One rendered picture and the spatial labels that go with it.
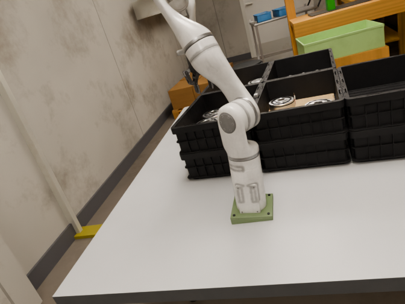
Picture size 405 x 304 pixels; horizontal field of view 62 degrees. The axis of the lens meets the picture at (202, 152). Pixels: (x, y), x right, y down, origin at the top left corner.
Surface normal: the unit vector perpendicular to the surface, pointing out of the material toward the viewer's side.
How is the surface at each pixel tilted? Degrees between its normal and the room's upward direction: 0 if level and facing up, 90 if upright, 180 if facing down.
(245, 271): 0
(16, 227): 90
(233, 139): 89
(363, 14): 90
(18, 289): 90
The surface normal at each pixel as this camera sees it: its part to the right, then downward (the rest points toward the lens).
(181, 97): -0.25, 0.46
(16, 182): 0.95, -0.17
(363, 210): -0.27, -0.88
